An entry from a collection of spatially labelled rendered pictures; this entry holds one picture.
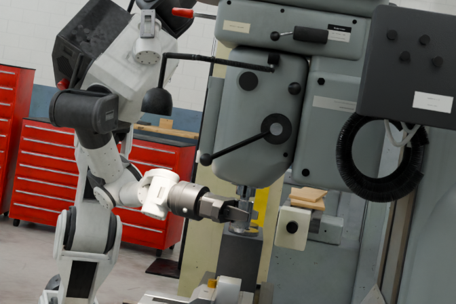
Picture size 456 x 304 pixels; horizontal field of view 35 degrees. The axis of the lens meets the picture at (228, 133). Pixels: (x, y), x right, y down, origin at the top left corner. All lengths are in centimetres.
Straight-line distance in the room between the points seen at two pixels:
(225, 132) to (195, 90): 919
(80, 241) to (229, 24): 97
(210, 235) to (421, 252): 204
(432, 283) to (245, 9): 71
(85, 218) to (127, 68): 56
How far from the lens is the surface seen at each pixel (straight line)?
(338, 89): 161
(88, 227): 230
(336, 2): 162
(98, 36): 199
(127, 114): 199
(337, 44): 161
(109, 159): 198
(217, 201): 172
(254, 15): 162
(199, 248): 354
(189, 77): 1085
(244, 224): 173
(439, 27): 139
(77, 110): 187
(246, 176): 166
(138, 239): 646
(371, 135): 162
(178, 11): 185
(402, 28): 138
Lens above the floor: 151
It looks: 3 degrees down
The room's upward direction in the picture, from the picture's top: 9 degrees clockwise
